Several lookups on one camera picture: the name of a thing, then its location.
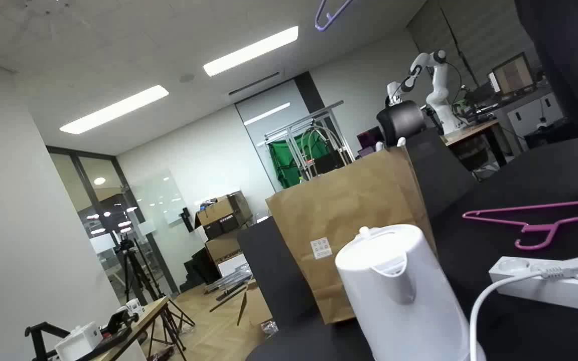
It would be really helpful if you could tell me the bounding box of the purple plastic clothes hanger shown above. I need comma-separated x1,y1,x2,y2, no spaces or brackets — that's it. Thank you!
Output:
313,0,355,33

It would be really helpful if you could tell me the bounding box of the pink wire clothes hanger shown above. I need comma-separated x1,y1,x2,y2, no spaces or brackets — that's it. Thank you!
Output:
460,197,578,253

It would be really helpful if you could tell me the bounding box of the green cloth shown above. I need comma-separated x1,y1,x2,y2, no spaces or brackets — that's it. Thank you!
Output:
266,128,335,190

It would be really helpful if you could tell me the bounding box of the brown paper bag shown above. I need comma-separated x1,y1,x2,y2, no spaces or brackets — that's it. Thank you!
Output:
265,147,438,326

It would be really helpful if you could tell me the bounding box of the metal clothes rack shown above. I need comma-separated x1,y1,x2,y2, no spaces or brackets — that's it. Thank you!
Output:
260,98,357,183

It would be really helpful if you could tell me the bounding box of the cardboard box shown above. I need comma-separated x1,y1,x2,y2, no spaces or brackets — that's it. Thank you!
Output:
204,228,245,264
194,188,256,240

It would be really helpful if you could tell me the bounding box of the dark grey panel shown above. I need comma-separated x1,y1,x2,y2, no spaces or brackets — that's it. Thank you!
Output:
404,127,478,223
237,216,316,331

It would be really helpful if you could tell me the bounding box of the black office chair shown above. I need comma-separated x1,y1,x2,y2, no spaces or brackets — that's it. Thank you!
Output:
374,98,434,149

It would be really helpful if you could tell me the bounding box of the long ceiling light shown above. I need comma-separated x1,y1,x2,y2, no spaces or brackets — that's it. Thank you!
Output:
201,25,301,78
57,84,171,136

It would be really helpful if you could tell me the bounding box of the white electric kettle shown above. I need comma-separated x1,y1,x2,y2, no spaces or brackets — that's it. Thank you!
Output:
332,223,488,361

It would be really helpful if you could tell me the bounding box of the wooden desk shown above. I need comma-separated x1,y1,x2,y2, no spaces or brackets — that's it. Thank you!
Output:
441,119,508,168

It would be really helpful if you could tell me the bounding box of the small wooden table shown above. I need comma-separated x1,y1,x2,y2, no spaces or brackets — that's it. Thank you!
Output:
94,296,190,361

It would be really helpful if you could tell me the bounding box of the grey window blind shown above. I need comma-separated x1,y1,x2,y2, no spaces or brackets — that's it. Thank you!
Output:
404,0,546,88

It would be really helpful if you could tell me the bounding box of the computer monitor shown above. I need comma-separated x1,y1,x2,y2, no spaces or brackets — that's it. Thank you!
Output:
488,52,537,97

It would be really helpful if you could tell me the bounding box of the white cabinet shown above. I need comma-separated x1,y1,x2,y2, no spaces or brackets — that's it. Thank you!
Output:
506,88,565,138

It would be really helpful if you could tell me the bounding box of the white box device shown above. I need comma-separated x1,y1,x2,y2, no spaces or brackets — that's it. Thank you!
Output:
54,320,104,361

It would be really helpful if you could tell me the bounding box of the white power strip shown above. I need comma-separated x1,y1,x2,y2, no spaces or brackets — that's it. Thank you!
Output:
488,254,578,316

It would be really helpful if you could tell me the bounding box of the black metal stand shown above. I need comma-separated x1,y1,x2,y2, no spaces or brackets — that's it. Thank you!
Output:
23,320,70,361

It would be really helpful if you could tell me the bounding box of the black camera tripod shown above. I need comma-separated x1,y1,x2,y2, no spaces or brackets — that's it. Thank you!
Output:
110,237,196,329

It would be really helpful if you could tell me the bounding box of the white power cable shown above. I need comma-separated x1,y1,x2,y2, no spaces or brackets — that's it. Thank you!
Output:
467,262,578,361

